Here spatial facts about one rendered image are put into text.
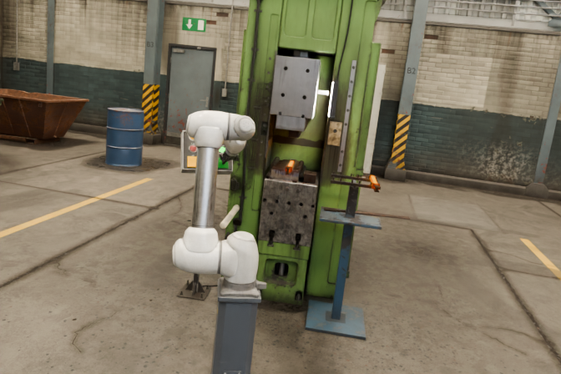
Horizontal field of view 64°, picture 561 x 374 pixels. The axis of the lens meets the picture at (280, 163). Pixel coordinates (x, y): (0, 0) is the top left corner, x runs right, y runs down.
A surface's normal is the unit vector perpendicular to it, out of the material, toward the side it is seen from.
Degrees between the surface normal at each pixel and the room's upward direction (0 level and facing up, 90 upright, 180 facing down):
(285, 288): 90
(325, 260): 90
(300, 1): 90
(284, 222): 90
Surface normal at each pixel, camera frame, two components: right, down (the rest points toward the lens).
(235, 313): 0.14, 0.19
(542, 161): -0.21, 0.15
